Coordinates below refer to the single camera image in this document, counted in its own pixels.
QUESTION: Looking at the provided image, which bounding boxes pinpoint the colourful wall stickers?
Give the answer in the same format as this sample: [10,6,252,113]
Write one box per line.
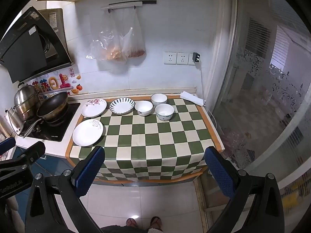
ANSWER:
[29,67,83,98]

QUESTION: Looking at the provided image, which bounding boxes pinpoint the steel pot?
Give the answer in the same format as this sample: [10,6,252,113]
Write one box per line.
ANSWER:
[13,84,41,122]

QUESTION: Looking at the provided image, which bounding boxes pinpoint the black range hood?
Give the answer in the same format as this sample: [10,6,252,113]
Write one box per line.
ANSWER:
[0,6,75,84]

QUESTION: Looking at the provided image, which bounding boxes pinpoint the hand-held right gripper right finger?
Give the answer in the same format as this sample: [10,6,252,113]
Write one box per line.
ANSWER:
[204,147,285,233]

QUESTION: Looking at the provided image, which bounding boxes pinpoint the person's right foot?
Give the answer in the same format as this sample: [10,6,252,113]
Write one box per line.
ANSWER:
[150,216,163,229]

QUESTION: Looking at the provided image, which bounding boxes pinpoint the blue striped plate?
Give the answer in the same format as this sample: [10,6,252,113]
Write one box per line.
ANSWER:
[109,97,135,115]

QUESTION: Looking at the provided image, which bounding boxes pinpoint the white charger cable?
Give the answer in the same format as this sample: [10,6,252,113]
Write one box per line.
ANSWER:
[199,63,207,103]

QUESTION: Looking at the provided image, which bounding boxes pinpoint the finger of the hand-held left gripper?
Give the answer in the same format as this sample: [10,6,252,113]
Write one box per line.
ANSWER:
[0,137,16,155]
[0,141,46,175]

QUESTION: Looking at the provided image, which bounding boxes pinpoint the pink floral plate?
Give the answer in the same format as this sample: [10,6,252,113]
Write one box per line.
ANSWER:
[81,98,107,118]

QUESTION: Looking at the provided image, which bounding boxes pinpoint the white bowl with blue pattern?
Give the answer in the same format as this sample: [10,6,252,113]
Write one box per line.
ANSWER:
[155,103,175,122]

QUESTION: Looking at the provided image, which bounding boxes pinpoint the dark frying pan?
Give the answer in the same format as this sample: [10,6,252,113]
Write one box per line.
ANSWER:
[23,91,69,137]

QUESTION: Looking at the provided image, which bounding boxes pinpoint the blue base cabinet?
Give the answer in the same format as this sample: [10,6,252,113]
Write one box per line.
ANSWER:
[11,147,74,176]

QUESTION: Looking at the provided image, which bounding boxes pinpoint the green checkered tablecloth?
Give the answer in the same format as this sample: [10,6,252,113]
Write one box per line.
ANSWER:
[65,95,225,184]

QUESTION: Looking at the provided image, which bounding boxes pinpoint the white plate with small flower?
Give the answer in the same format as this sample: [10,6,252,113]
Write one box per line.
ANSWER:
[72,119,104,147]

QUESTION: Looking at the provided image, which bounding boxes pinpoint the folded white cloth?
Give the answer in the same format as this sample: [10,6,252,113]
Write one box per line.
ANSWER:
[179,91,204,107]

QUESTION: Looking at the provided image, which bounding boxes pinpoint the glass pot lid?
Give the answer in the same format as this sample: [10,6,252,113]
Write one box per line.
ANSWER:
[4,108,23,136]

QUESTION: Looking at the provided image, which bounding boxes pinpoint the wall hook rail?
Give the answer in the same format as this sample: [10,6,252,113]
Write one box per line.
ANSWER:
[100,0,157,11]

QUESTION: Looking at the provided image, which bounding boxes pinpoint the black stove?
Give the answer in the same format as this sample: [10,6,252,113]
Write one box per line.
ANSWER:
[19,102,81,142]

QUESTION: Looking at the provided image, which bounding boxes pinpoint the clear bag with orange contents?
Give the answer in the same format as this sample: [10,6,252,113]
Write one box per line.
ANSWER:
[86,9,127,64]

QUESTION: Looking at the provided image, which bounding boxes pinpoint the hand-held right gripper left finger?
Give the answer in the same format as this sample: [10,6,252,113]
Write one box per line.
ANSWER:
[25,146,105,233]

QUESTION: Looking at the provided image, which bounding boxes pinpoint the plain white bowl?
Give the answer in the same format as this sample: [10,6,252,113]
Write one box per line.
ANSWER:
[135,100,154,116]

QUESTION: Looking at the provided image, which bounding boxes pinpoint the white wall socket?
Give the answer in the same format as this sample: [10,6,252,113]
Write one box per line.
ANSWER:
[189,52,201,66]
[176,52,190,66]
[163,52,177,65]

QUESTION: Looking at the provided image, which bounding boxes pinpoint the white bowl with dark rim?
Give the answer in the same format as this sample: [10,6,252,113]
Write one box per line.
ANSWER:
[151,93,168,107]

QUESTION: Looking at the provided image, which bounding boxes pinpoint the clear bag with red contents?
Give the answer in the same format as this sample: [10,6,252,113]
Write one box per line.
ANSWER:
[121,9,146,59]

